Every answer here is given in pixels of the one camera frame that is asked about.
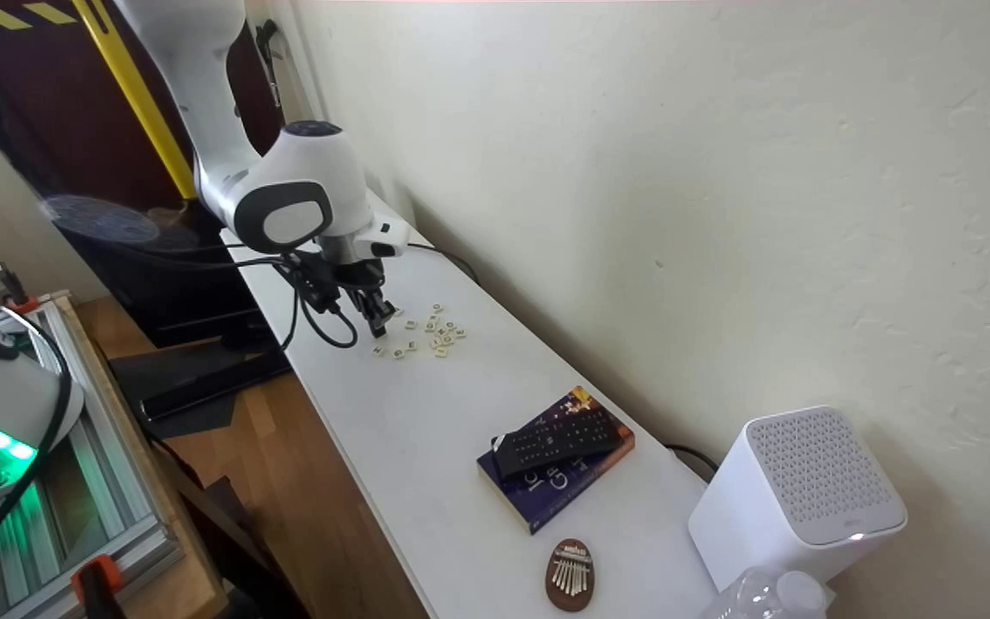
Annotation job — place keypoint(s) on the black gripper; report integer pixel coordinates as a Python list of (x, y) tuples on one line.
[(364, 277)]

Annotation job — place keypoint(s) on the cream letter tile G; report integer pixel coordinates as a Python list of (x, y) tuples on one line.
[(414, 326)]

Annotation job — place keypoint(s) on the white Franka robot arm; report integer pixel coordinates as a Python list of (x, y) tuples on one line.
[(310, 172)]

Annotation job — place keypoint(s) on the cream letter tile I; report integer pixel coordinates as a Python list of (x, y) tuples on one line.
[(446, 352), (432, 327)]

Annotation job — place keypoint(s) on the cream letter tile N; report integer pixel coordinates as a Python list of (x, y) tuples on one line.
[(438, 312)]

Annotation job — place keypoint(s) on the cream letter tile O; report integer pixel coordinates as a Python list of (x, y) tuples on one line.
[(449, 331)]

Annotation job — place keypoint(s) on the black stand leg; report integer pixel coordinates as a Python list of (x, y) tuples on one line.
[(231, 539)]

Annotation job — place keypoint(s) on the black low bench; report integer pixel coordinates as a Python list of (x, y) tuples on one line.
[(196, 379)]

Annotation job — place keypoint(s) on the black remote control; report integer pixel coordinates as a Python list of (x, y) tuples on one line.
[(553, 442)]

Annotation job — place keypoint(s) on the black cabinet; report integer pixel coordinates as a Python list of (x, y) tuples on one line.
[(140, 293)]

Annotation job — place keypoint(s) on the purple blue book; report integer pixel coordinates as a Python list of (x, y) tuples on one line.
[(557, 497)]

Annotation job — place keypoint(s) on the wooden board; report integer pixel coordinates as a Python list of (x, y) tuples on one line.
[(164, 484)]

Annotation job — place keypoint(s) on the yellow diagonal stripe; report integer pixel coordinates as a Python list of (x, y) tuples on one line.
[(142, 115)]

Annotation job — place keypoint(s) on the brown oval kalimba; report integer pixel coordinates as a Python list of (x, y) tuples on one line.
[(569, 573)]

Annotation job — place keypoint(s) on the orange clamp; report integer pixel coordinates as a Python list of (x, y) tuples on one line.
[(94, 578)]

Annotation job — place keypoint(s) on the white cube speaker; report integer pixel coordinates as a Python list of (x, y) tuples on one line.
[(791, 505)]

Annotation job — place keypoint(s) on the yellow black hazard tape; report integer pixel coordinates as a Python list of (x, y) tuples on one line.
[(1, 18)]

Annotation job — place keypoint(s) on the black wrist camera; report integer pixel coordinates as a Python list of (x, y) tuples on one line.
[(314, 285)]

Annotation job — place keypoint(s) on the aluminium frame rail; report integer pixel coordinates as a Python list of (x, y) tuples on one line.
[(140, 539)]

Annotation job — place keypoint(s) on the small dark post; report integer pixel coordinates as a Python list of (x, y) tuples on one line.
[(7, 279)]

